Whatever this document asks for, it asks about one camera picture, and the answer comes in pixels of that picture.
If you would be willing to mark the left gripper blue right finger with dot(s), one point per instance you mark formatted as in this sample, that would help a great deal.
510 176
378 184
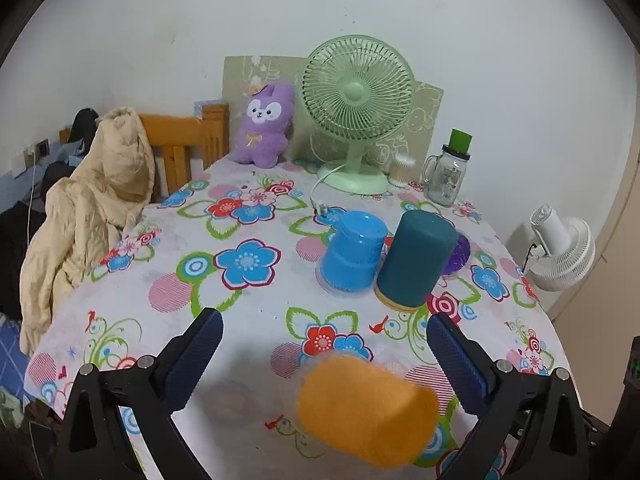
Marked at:
494 391

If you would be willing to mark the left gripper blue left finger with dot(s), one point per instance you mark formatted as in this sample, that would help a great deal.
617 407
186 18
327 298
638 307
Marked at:
93 443

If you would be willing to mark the orange plastic cup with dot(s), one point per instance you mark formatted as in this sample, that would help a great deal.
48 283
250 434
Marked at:
366 411

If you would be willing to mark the purple transparent cup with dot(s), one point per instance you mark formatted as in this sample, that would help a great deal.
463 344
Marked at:
459 256

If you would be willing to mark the dark teal cup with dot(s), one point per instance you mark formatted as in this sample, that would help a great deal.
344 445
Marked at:
420 251

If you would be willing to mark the light blue plastic cup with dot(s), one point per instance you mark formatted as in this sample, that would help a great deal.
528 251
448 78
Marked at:
353 256

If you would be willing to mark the white floor fan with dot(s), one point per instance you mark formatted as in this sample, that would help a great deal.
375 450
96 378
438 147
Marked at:
563 252

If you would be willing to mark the beige quilted jacket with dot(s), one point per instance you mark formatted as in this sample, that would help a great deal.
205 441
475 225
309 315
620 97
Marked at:
86 214

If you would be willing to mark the glass mason jar mug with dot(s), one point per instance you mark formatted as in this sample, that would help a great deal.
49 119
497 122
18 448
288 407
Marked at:
444 173

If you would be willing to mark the wooden chair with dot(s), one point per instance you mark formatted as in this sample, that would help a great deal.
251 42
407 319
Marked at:
185 147

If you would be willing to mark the cotton swab container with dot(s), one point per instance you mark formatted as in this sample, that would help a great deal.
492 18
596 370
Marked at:
401 170

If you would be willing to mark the beige patterned board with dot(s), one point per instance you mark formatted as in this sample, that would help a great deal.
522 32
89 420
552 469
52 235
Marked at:
306 141

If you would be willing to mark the purple plush toy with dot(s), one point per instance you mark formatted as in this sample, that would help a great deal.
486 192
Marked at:
263 134

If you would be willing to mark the green desk fan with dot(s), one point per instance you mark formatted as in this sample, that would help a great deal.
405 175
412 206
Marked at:
358 90

